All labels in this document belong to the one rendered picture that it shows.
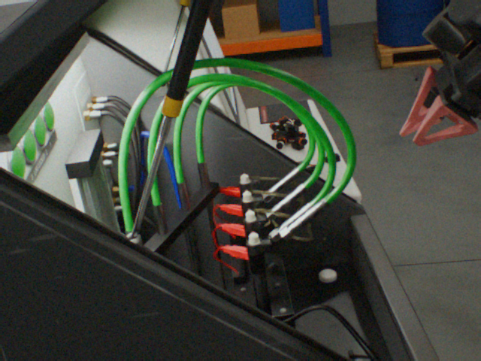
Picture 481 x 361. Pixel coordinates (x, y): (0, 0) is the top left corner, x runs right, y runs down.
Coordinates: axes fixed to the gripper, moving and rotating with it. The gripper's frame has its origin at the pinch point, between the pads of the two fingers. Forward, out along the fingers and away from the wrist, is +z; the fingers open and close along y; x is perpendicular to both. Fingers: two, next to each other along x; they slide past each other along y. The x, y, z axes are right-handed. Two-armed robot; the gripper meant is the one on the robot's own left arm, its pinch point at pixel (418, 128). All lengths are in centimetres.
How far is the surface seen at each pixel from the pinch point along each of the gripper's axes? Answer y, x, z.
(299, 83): -11.4, -12.6, 9.8
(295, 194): -19.5, 5.4, 33.8
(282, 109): -96, 22, 63
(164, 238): -6.8, -13.5, 47.3
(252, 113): -95, 16, 70
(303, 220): -4.9, 1.8, 27.1
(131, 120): -6.8, -30.6, 28.1
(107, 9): -43, -40, 35
